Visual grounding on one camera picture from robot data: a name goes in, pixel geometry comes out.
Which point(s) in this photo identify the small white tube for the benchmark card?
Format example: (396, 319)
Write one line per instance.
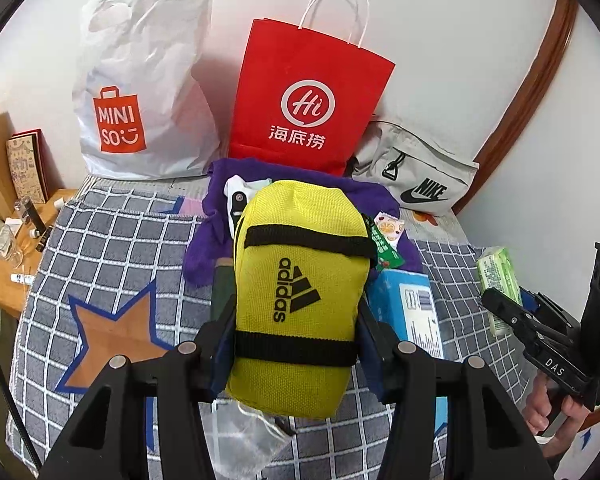
(22, 278)

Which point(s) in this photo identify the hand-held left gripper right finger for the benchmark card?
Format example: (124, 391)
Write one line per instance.
(375, 370)

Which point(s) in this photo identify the purple fluffy cloth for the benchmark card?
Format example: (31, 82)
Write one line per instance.
(205, 245)

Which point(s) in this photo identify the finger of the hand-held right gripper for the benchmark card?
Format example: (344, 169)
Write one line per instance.
(531, 302)
(505, 308)

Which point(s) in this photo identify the dark green box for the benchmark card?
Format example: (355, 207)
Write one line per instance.
(221, 285)

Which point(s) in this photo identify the clear plastic bag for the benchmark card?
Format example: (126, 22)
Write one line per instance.
(245, 440)

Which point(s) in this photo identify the red paper bag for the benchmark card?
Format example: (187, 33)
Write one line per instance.
(305, 60)

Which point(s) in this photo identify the green tissue pack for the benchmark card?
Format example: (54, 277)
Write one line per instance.
(497, 270)

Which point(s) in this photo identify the grey waist bag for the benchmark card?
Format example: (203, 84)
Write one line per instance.
(430, 160)

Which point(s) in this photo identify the clear printed packet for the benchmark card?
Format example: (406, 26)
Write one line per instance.
(387, 224)

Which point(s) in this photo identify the white and black gadget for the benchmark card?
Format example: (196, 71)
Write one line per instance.
(232, 185)

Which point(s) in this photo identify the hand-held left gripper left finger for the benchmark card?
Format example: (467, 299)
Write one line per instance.
(220, 370)

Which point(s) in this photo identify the brown wooden headboard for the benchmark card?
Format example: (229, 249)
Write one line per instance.
(540, 85)

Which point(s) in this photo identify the green packet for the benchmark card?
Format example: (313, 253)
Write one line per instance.
(387, 256)

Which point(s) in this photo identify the person's right hand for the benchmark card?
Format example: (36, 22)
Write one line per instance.
(542, 405)

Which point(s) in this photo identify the patterned book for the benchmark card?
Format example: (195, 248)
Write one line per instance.
(25, 170)

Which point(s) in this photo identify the blue box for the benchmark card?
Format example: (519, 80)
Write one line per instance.
(405, 300)

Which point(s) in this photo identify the clear glass cup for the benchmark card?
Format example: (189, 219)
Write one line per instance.
(10, 250)

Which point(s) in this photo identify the grey checked blanket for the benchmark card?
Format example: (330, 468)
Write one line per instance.
(105, 240)

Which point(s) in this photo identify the wooden nightstand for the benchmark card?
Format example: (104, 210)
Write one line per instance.
(10, 292)

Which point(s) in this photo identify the white plastic bag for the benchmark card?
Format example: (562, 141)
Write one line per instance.
(145, 35)

